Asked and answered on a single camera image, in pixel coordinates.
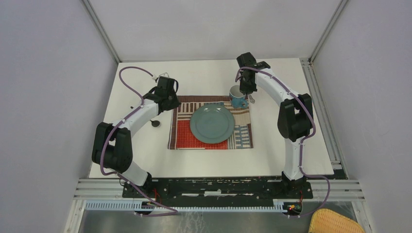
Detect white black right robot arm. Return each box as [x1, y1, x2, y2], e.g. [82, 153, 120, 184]
[235, 52, 316, 198]

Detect black spoon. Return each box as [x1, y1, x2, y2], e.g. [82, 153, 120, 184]
[127, 104, 160, 131]

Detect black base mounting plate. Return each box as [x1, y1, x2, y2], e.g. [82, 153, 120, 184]
[141, 176, 313, 207]

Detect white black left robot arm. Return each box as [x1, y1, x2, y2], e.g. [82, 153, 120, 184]
[92, 76, 181, 198]

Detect white slotted cable duct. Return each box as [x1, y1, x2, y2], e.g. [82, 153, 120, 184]
[85, 200, 287, 213]

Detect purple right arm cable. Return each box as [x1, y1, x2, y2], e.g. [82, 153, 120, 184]
[235, 66, 331, 218]

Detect ornate silver fork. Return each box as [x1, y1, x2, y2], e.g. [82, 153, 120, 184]
[248, 95, 255, 104]

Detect yellow woven basket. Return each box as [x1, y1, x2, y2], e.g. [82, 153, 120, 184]
[308, 208, 365, 233]

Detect blue ceramic mug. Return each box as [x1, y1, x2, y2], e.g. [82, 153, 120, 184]
[229, 85, 248, 109]

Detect aluminium frame rails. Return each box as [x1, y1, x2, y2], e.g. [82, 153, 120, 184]
[65, 58, 372, 233]

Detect teal ceramic plate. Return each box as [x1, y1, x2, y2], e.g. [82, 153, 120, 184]
[189, 103, 235, 144]

